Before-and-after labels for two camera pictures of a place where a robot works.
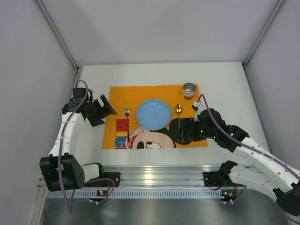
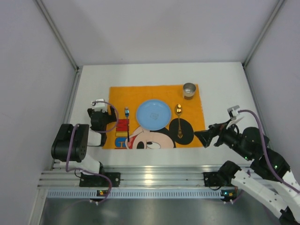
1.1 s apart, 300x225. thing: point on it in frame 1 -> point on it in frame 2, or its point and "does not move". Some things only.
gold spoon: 178,109 does not move
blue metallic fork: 126,112 does not move
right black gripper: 188,131 -> 220,134
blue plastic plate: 153,114 does not move
